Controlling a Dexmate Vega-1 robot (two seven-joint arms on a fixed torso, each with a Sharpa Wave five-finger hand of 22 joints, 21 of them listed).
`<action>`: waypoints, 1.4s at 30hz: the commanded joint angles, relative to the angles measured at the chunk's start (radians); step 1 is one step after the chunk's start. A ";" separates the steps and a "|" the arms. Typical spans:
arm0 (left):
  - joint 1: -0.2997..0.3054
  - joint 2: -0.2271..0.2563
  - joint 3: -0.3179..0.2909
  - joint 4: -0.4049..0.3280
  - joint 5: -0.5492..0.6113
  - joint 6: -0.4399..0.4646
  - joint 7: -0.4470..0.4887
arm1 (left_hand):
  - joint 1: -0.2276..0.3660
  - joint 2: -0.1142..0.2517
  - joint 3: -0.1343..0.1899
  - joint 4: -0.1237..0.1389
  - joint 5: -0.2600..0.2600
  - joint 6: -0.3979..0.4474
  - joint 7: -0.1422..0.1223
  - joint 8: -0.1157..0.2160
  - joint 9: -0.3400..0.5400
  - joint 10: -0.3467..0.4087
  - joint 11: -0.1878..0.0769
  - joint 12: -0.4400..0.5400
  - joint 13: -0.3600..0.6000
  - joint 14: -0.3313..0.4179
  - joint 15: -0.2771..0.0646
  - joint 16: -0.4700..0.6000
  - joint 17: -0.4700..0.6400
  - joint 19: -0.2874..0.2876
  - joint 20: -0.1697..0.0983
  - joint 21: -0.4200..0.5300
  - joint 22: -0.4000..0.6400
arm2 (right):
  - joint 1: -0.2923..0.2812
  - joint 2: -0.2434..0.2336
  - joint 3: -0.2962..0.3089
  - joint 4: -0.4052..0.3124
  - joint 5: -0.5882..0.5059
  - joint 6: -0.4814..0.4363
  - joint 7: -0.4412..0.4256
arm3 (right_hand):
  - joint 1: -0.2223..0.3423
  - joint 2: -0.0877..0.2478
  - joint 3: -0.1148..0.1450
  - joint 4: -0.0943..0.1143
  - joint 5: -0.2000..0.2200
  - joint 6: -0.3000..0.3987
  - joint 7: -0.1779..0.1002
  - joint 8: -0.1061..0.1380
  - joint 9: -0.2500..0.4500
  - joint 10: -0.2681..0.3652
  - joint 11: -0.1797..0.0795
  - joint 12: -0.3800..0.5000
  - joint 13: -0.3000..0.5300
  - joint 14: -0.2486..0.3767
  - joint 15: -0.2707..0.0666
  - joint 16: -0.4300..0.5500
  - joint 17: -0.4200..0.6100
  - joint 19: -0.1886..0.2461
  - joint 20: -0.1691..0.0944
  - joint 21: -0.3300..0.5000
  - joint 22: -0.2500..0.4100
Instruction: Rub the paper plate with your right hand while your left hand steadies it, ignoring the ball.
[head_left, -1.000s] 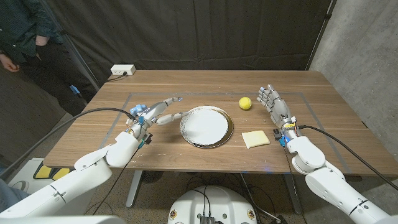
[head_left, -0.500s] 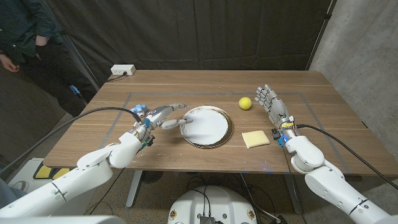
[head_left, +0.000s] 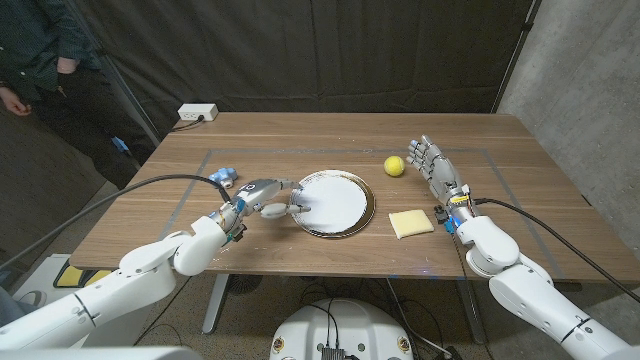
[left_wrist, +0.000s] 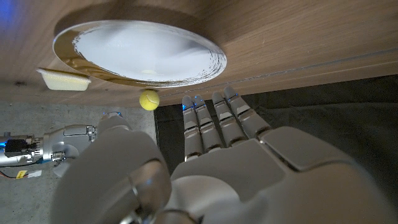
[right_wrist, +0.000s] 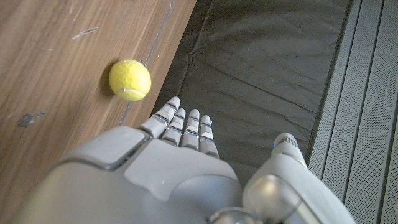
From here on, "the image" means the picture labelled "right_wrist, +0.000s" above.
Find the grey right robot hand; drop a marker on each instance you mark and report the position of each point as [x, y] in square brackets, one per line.
[155, 180]

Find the yellow tennis ball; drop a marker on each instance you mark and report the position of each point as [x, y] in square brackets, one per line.
[130, 80]

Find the black backdrop curtain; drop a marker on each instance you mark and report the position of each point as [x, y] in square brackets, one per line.
[264, 62]

